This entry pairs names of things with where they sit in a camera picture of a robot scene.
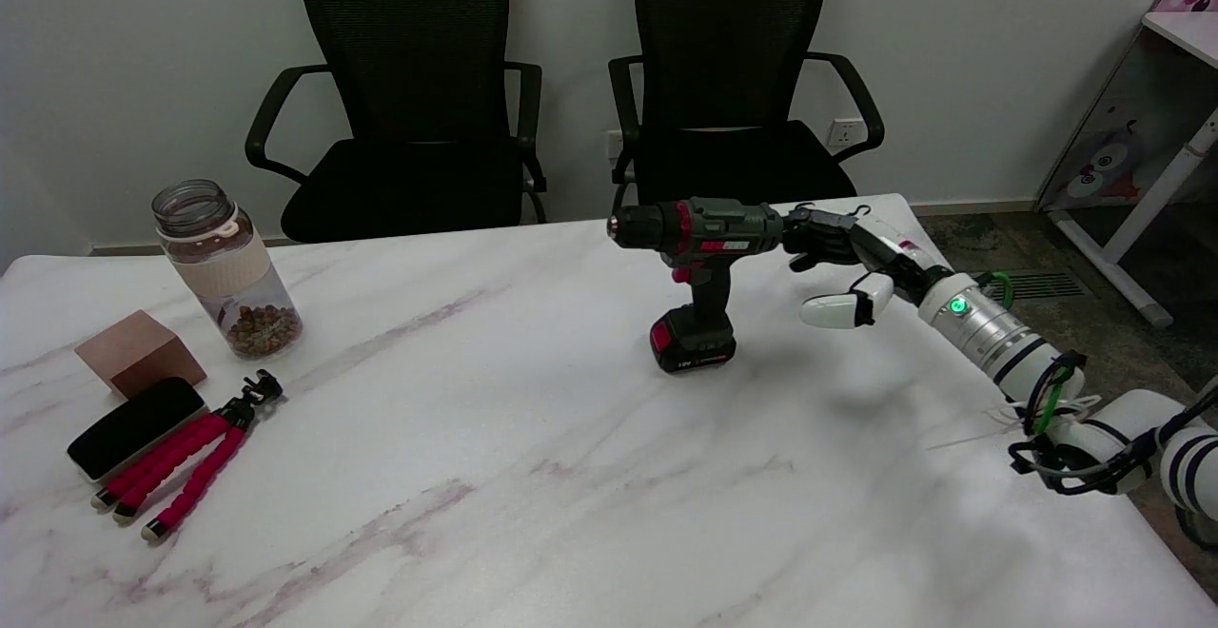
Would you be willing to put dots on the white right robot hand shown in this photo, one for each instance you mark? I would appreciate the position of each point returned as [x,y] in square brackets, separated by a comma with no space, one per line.
[890,252]

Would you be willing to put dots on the dark green power screwdriver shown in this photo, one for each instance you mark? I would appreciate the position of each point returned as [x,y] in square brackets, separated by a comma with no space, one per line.
[723,228]

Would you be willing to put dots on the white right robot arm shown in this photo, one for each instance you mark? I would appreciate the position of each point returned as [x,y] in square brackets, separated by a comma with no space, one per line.
[990,333]

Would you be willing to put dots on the floor vent grille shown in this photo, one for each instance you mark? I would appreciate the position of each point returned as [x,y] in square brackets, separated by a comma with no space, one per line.
[1042,287]

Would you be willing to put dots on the black mesh office chair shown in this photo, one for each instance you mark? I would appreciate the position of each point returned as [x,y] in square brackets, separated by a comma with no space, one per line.
[733,57]
[409,57]

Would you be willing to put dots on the white desk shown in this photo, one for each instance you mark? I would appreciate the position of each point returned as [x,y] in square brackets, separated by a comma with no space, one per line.
[1151,205]

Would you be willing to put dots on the grey panda print panel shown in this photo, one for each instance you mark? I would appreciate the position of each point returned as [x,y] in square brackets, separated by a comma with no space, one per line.
[1123,114]

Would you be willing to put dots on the glass jar with nuts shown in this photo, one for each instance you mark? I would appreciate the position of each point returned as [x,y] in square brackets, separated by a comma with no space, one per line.
[228,276]

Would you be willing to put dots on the red flexible mini tripod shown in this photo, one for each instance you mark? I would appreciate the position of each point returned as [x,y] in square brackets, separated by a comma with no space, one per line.
[181,476]

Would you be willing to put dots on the brown wooden block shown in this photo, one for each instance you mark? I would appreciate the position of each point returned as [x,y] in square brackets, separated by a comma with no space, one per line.
[138,352]

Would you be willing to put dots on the black whiteboard eraser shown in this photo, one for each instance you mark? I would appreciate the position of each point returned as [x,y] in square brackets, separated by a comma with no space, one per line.
[133,426]

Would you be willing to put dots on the white wall socket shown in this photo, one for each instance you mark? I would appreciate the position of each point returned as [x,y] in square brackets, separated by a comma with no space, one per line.
[845,133]
[615,143]

